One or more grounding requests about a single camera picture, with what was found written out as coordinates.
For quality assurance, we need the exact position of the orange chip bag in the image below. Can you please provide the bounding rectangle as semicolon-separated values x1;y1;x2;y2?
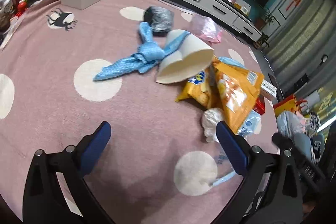
175;56;264;133

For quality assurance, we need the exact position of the white paper cup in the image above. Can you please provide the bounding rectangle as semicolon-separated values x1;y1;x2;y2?
156;30;214;84

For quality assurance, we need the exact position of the clothes pile on sofa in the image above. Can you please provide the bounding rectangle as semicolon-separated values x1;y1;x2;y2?
291;110;326;164

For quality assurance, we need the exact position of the white grey plastic bag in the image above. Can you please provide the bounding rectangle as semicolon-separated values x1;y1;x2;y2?
276;111;312;138

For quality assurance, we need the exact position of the orange shopping bag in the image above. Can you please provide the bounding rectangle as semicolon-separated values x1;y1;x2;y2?
273;94;308;117

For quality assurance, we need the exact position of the red shiny box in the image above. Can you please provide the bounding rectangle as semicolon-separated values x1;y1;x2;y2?
253;95;265;115

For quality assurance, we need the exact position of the white blue toothpaste box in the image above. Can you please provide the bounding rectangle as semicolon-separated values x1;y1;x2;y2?
260;80;277;101

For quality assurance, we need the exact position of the pink polka dot rug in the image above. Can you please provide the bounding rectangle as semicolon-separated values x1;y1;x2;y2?
0;0;279;224

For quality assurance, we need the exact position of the grey beige curtain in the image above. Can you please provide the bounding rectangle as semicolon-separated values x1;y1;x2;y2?
264;0;335;107

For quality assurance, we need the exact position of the potted plant by cabinet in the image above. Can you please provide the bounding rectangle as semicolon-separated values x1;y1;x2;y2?
253;7;275;50

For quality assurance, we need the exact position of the blue knitted cloth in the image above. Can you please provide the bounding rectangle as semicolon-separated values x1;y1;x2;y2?
93;22;190;81

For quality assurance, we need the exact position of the pink plastic bag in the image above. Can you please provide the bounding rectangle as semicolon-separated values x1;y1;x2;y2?
188;14;223;44

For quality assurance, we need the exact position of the black plastic bag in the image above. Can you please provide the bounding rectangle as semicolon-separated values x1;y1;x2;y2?
143;6;174;36

